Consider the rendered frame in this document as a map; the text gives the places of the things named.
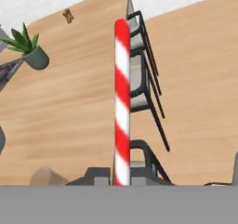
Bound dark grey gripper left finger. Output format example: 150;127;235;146
65;166;112;187

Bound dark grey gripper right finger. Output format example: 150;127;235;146
129;166;177;187

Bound red and white striped straw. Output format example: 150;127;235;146
113;18;131;187

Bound clear glass cup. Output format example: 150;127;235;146
29;166;70;187

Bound black stool with grey seat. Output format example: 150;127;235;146
126;9;171;152
129;138;171;182

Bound dark grey round object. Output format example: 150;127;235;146
0;125;7;156

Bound green plant in grey pot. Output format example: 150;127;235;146
0;22;50;72

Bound small brown cookie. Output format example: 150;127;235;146
61;7;74;24

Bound dark wire stand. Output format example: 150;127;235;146
0;58;25;92

